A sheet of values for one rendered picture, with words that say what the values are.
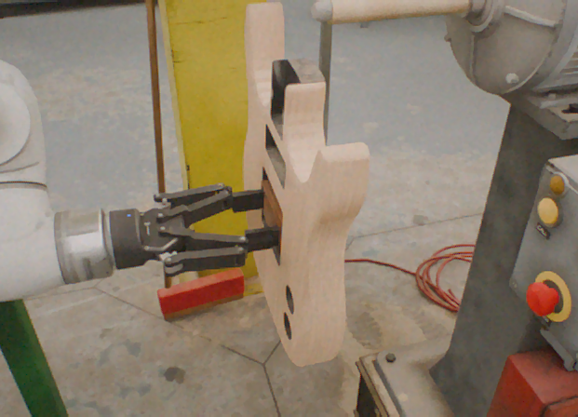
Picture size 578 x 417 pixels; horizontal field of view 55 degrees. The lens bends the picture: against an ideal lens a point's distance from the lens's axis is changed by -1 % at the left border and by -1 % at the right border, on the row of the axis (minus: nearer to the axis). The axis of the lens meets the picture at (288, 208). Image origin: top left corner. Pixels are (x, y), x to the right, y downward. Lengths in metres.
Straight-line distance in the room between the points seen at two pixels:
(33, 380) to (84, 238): 0.57
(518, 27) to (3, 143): 0.61
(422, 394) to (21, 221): 1.04
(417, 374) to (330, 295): 0.86
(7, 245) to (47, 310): 1.49
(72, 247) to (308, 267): 0.28
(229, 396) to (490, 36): 1.33
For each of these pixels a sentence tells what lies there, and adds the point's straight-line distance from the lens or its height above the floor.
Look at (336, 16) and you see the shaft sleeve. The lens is 0.70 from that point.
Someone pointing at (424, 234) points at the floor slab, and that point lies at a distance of 2.40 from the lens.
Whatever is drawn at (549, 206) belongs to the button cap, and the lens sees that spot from 0.70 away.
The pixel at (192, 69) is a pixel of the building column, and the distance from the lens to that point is 1.63.
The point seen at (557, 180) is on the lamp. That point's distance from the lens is 0.68.
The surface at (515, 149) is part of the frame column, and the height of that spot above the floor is 0.97.
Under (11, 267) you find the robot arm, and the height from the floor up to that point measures 1.03.
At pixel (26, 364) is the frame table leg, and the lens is 1.18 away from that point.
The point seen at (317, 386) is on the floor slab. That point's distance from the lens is 1.80.
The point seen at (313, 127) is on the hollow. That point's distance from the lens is 0.63.
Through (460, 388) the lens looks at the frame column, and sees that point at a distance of 1.40.
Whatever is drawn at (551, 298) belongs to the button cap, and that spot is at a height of 0.99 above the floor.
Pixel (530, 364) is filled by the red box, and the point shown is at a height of 0.62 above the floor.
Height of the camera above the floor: 1.45
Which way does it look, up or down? 36 degrees down
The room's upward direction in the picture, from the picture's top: straight up
